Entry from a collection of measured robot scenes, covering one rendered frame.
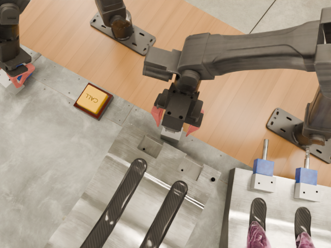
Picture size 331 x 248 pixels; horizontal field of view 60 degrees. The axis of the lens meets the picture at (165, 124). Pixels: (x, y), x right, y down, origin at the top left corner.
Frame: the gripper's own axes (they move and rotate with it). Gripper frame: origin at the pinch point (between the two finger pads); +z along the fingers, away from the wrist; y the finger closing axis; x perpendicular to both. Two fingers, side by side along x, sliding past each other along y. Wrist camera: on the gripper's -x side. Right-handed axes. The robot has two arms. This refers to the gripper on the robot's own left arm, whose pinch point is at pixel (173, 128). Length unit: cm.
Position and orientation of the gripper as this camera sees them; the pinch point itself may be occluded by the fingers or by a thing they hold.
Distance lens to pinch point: 74.9
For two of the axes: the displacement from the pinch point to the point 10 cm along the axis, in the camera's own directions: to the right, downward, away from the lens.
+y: 9.4, 3.2, -0.6
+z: -1.8, 6.7, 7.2
